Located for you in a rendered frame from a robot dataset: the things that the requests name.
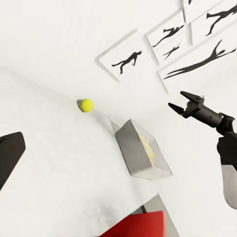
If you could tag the swivel chair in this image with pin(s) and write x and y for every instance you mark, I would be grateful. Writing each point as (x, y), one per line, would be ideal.
(151, 224)

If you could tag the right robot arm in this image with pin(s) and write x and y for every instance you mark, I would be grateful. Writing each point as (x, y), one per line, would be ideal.
(222, 123)

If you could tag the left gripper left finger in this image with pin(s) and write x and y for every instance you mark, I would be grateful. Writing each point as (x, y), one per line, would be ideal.
(12, 147)

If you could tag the desk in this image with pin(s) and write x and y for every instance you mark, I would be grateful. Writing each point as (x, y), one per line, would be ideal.
(72, 180)

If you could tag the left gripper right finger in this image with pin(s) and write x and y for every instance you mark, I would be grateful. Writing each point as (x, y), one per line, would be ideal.
(229, 147)

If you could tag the tennis ball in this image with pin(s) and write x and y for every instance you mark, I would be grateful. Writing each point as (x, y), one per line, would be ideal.
(86, 105)

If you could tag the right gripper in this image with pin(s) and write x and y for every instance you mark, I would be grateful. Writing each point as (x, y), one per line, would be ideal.
(197, 109)

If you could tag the toy box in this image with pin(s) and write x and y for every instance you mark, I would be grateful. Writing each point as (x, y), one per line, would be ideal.
(135, 155)

